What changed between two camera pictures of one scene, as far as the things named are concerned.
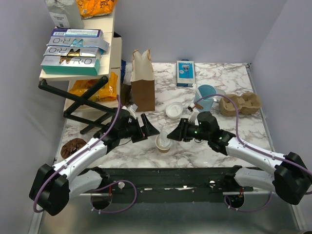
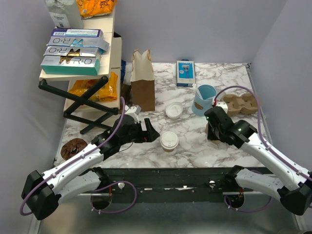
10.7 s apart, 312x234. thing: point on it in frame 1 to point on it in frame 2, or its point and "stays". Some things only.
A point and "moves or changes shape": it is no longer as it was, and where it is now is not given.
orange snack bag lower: [107, 93] stays
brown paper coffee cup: [163, 143] moves or changes shape
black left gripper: [144, 132] stays
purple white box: [93, 33] stays
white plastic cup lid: [162, 141] moves or changes shape
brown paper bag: [142, 81] stays
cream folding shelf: [103, 91] stays
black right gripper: [181, 132] to [210, 135]
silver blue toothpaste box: [97, 42] stays
